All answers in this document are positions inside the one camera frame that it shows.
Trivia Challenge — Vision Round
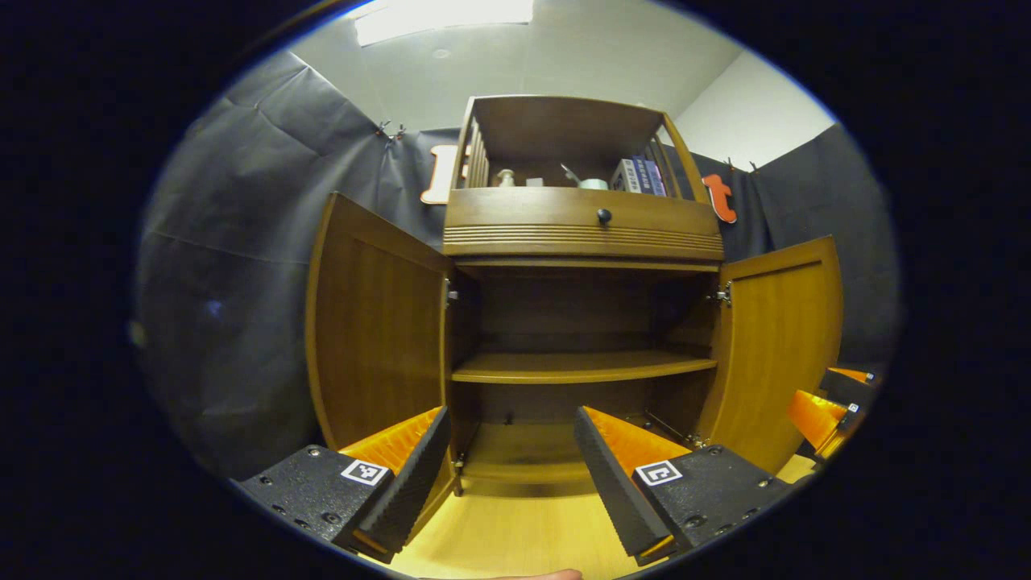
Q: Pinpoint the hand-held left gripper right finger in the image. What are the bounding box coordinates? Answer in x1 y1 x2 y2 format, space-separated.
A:
573 405 797 566

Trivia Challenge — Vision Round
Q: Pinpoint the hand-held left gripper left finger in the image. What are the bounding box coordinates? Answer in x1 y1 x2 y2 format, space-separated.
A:
235 405 452 565

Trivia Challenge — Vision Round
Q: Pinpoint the wooden shoe cabinet door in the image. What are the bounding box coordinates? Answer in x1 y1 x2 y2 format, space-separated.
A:
697 235 845 474
304 192 462 528

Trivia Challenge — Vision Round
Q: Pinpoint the wooden double-door shoe cabinet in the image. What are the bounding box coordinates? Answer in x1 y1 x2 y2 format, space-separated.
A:
441 94 726 496

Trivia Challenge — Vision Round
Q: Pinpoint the wooden cabinet drawer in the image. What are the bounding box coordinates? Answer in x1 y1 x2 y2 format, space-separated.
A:
443 187 723 233

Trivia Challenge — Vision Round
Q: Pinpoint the wooden inner shelf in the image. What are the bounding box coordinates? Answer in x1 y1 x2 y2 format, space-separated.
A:
451 350 719 385

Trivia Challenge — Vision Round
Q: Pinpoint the white ceramic vessel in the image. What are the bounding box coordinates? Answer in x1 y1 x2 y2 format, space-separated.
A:
561 164 611 192

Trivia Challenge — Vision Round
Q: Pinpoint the ceiling light panel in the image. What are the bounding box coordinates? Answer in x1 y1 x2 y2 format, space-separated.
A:
354 0 536 47

